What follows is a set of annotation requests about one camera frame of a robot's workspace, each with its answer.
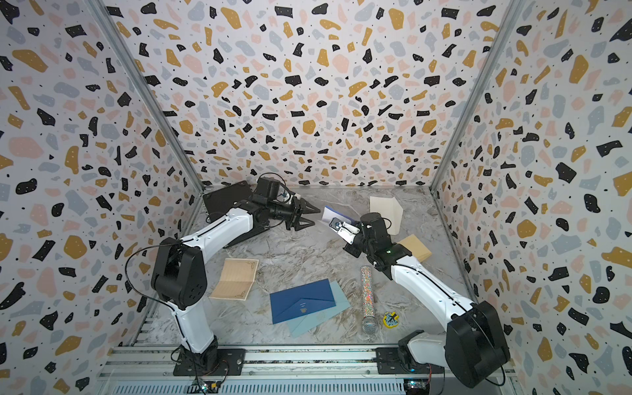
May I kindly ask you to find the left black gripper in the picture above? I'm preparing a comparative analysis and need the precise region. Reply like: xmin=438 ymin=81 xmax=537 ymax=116
xmin=267 ymin=197 xmax=321 ymax=231

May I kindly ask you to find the white blue-bordered letter paper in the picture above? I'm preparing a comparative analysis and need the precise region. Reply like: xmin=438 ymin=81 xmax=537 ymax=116
xmin=321 ymin=206 xmax=352 ymax=231

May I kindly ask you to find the cream white envelope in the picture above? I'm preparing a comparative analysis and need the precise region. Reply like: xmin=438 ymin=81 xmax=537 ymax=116
xmin=370 ymin=196 xmax=403 ymax=235

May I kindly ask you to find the yellow envelope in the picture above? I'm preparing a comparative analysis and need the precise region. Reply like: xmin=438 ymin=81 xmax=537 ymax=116
xmin=398 ymin=235 xmax=432 ymax=263

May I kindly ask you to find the dark blue envelope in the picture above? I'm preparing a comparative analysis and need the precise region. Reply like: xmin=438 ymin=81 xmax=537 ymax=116
xmin=270 ymin=279 xmax=336 ymax=324

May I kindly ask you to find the beige letter paper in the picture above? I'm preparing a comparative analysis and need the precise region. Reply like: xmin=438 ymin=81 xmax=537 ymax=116
xmin=210 ymin=258 xmax=259 ymax=301

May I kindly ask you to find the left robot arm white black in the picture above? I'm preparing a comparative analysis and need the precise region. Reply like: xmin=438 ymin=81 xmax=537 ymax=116
xmin=151 ymin=177 xmax=320 ymax=368

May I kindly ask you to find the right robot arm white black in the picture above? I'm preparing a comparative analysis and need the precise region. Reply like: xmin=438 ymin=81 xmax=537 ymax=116
xmin=329 ymin=212 xmax=510 ymax=388

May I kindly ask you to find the light blue envelope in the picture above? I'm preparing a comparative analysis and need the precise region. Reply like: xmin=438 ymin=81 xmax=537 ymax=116
xmin=286 ymin=281 xmax=351 ymax=337

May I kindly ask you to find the glitter tube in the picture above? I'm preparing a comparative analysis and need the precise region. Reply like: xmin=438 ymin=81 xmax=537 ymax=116
xmin=360 ymin=266 xmax=378 ymax=336

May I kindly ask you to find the black box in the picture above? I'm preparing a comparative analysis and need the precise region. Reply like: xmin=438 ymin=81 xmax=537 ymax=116
xmin=203 ymin=181 xmax=269 ymax=248

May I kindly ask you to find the small circuit board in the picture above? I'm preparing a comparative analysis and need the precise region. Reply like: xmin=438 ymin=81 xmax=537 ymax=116
xmin=196 ymin=380 xmax=223 ymax=394

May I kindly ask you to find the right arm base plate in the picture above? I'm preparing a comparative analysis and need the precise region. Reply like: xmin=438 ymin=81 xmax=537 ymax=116
xmin=375 ymin=347 xmax=444 ymax=375

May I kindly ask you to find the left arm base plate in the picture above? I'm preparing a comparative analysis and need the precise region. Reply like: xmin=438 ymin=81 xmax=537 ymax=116
xmin=173 ymin=346 xmax=246 ymax=377

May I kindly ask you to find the aluminium rail frame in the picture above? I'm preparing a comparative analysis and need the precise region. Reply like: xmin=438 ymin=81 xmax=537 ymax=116
xmin=96 ymin=344 xmax=523 ymax=394

